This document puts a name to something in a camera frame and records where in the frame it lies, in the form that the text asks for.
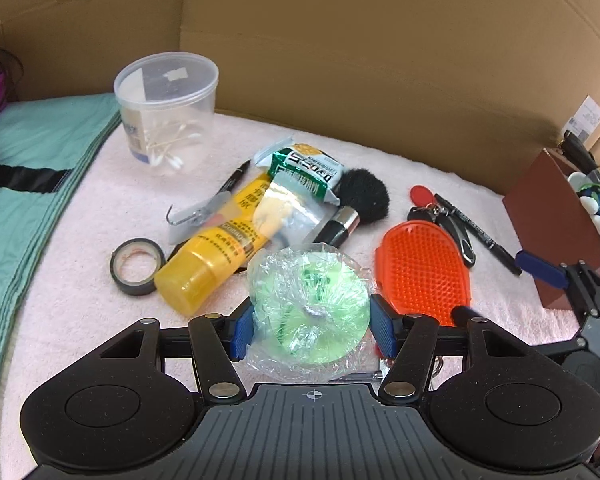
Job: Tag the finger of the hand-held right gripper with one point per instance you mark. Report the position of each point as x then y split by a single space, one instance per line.
539 267
562 349

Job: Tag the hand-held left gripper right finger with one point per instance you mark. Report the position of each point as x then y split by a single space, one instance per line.
384 327

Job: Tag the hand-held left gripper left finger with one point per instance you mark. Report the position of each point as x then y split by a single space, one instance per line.
243 332

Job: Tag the brown cardboard storage box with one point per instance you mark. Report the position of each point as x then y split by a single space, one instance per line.
545 200

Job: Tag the orange silicone brush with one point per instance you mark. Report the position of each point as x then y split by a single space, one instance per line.
420 265

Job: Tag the green disc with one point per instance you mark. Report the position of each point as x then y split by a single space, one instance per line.
310 300

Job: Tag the yellow squeeze tube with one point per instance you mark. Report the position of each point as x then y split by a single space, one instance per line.
205 255

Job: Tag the black makeup brush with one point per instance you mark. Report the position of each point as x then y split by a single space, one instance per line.
365 192

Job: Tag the green and white packet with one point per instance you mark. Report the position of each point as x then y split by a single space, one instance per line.
305 170

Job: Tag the clear round plastic container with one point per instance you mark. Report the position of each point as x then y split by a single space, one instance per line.
180 125

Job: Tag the black marker pen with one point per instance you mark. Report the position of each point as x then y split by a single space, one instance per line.
480 235

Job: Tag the black tape roll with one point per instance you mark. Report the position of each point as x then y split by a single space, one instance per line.
132 287

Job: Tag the metal hook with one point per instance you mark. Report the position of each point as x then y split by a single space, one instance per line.
200 215

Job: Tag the clear zip bag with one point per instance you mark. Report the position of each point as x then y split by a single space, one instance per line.
295 215

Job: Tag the key bunch with red tag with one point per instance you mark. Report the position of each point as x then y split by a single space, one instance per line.
420 194

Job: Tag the thin black pen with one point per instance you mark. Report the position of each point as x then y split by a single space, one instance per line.
235 176

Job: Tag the white shipping labels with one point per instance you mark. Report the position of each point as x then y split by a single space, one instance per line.
586 117

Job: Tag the white fluffy towel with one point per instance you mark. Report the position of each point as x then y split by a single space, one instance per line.
90 220

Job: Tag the bunch of cotton swabs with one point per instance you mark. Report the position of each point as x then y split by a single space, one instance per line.
167 147

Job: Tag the cardboard box with white labels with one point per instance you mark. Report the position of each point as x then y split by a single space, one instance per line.
380 60

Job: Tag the teal blanket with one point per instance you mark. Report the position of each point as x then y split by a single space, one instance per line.
25 150

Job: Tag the plain cardboard panel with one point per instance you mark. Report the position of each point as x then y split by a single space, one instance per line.
80 25

